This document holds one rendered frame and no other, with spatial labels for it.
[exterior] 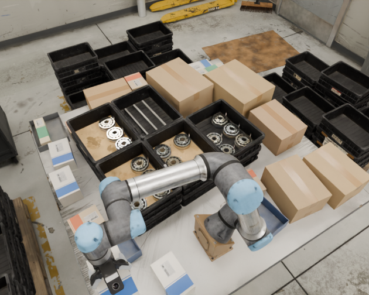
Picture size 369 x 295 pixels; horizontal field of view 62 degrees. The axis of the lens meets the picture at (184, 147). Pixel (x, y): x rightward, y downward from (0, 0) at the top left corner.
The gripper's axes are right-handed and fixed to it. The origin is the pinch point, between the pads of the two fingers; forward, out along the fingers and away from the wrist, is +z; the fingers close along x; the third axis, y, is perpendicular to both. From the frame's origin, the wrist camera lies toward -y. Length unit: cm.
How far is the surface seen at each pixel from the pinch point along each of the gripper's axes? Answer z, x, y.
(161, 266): 32.4, -20.5, 5.7
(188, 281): 32.5, -27.5, -6.7
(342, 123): 63, -200, 41
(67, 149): 32, -4, 98
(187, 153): 28, -64, 55
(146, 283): 41.4, -11.1, 5.3
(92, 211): 34, -2, 50
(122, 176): 28, -24, 59
